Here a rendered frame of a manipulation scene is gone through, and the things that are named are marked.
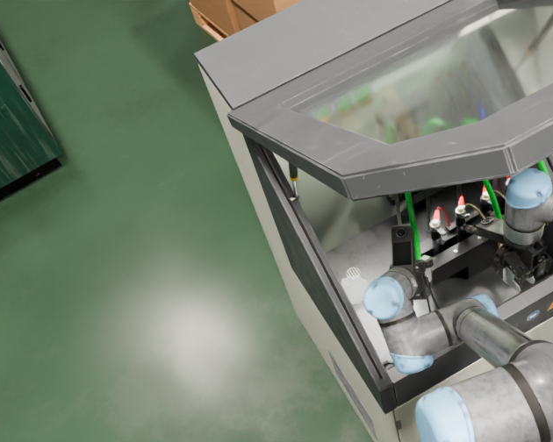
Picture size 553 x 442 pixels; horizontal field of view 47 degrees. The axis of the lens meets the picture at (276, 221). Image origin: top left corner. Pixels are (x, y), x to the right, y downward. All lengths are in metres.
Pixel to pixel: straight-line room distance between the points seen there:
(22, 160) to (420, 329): 3.08
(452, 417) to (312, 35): 1.13
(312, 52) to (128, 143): 2.48
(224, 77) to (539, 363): 1.08
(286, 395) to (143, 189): 1.53
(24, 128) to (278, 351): 1.95
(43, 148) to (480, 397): 3.37
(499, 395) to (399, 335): 0.40
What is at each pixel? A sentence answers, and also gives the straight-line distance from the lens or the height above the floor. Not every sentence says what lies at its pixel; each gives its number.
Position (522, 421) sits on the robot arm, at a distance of 0.91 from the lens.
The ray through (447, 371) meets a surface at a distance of 1.83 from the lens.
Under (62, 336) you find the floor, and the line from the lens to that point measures 3.34.
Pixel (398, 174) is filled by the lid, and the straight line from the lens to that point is 0.80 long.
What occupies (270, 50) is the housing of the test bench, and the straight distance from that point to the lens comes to 1.73.
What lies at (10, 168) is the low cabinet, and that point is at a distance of 4.01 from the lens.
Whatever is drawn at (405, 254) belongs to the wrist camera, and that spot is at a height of 1.35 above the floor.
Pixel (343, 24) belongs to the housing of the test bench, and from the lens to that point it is 1.75.
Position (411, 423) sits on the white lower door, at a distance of 2.00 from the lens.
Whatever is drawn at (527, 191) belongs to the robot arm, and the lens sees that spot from 1.22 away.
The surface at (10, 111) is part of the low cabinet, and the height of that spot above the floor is 0.51.
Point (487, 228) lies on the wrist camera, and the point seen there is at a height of 1.36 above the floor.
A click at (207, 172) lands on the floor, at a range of 3.63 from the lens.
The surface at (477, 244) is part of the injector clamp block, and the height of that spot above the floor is 0.98.
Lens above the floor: 2.51
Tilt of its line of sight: 50 degrees down
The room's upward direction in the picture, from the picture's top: 20 degrees counter-clockwise
